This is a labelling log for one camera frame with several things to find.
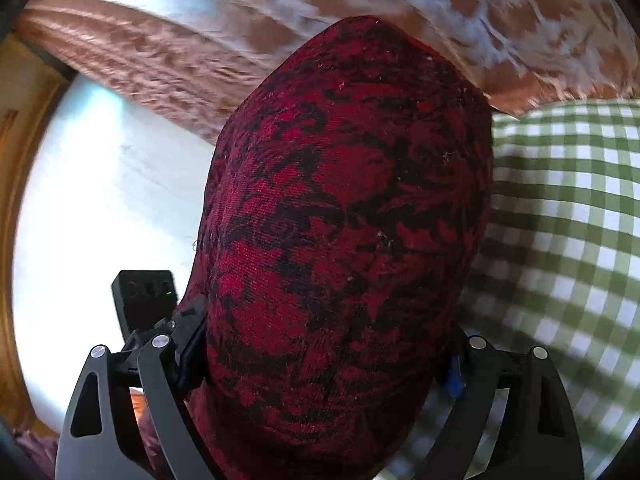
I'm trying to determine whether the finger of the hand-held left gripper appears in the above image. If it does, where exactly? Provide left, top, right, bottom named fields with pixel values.
left=170, top=294, right=211, bottom=395

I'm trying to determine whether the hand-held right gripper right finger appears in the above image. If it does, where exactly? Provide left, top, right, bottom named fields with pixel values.
left=425, top=335, right=585, bottom=480

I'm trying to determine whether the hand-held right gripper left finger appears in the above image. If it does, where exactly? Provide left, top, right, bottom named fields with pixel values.
left=54, top=334, right=223, bottom=480

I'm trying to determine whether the red black patterned garment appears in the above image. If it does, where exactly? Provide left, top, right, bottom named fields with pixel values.
left=145, top=15, right=496, bottom=480

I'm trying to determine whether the green checkered bedsheet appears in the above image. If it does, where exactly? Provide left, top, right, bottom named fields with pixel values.
left=380, top=99, right=640, bottom=480

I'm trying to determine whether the brown floral curtain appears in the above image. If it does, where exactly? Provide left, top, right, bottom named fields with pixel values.
left=15, top=0, right=640, bottom=161

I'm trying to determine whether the wooden frame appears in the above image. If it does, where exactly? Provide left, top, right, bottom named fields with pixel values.
left=0, top=30, right=76, bottom=438

